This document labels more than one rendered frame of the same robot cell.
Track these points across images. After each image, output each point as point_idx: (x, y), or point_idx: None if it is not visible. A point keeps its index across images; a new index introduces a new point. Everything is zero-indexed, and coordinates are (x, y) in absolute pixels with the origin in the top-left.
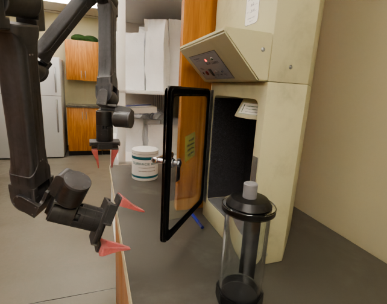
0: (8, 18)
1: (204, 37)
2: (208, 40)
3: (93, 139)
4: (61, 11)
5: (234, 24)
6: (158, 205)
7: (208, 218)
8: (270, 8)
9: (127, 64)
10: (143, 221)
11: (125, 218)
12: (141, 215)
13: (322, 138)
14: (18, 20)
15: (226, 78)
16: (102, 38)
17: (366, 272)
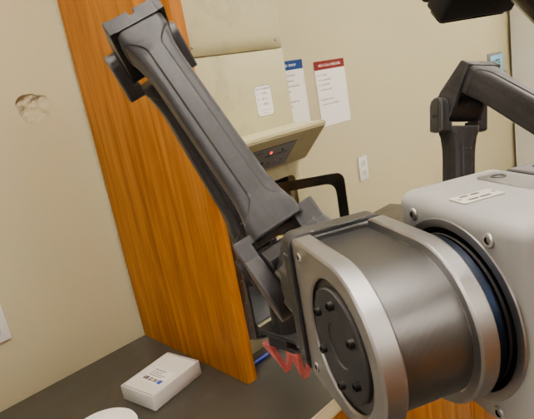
0: (465, 123)
1: (298, 128)
2: (303, 130)
3: (294, 339)
4: (205, 86)
5: (241, 114)
6: (255, 397)
7: (262, 344)
8: (284, 104)
9: None
10: (312, 382)
11: (322, 397)
12: (299, 392)
13: None
14: (450, 125)
15: (274, 165)
16: None
17: None
